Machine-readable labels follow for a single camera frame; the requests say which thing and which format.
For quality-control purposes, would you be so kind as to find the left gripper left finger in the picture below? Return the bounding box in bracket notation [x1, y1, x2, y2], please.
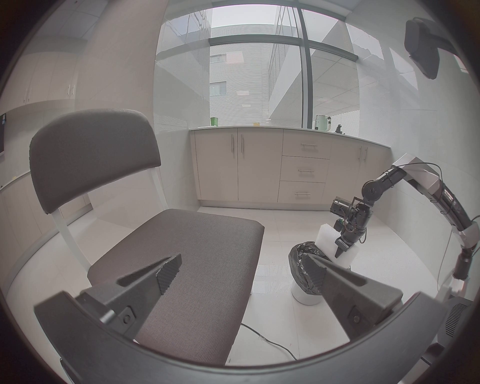
[76, 253, 184, 338]

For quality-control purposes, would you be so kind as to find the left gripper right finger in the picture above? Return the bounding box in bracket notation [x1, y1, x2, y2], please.
[302, 253, 405, 342]

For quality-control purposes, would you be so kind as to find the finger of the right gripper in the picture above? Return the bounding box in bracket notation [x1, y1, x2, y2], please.
[334, 238, 352, 260]

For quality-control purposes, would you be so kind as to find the white foam block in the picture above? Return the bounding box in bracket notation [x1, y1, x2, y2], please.
[316, 223, 360, 271]

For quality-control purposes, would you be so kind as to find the black plastic bag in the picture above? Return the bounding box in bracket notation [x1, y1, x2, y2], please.
[288, 242, 335, 299]

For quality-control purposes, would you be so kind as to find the grey padded chair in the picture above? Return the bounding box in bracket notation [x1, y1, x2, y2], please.
[29, 109, 265, 367]

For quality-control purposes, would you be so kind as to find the beige cabinet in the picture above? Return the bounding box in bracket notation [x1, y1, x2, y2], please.
[189, 127, 393, 211]

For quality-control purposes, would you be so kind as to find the window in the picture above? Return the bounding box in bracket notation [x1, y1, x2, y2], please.
[154, 4, 362, 130]

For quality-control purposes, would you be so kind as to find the black cable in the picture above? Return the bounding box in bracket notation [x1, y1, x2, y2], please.
[240, 322, 298, 361]
[390, 161, 447, 216]

